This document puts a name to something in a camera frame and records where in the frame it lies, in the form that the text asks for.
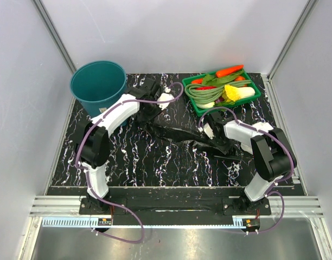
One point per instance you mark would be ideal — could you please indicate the red chili pepper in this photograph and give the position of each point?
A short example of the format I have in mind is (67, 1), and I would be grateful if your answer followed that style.
(205, 88)

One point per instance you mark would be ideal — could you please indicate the yellow white cabbage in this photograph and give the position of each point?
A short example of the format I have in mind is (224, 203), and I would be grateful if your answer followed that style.
(232, 94)

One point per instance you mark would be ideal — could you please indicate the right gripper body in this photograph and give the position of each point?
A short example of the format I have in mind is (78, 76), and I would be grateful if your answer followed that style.
(223, 144)

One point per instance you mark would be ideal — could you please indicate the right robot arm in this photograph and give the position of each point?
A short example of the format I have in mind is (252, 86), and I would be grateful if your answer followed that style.
(273, 157)

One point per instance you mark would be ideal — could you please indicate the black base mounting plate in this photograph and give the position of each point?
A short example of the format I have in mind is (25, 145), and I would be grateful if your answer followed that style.
(175, 206)

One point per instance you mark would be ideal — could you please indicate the green plastic vegetable tray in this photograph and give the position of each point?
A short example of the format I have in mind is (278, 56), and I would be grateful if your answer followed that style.
(210, 79)

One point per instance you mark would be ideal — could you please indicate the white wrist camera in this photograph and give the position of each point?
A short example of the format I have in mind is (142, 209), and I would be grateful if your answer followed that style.
(163, 100)
(207, 130)

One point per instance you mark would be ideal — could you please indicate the small orange carrot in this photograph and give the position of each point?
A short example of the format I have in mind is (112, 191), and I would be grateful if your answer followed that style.
(197, 81)

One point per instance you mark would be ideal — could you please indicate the teal plastic trash bin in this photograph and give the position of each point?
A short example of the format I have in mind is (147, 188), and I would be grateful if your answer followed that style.
(98, 85)

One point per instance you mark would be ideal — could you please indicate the black trash bag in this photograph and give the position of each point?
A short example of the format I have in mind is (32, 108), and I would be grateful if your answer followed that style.
(194, 139)

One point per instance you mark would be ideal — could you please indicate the large orange carrot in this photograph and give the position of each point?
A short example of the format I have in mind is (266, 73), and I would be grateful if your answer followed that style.
(229, 71)

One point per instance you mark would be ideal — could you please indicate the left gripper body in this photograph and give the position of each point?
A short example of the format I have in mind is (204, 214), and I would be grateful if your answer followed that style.
(152, 111)

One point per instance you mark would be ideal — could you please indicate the white radish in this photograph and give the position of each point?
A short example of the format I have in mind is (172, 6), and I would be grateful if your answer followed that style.
(205, 105)

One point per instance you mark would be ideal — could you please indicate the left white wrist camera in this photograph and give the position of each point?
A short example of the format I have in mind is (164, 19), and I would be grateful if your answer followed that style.
(163, 100)

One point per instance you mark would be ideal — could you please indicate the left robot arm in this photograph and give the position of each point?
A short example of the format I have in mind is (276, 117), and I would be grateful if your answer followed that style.
(92, 138)

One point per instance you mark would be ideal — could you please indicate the green long beans bundle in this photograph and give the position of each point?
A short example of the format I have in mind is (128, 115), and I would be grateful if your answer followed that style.
(212, 95)

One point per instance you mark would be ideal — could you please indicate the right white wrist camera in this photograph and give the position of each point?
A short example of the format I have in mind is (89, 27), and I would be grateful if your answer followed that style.
(207, 130)

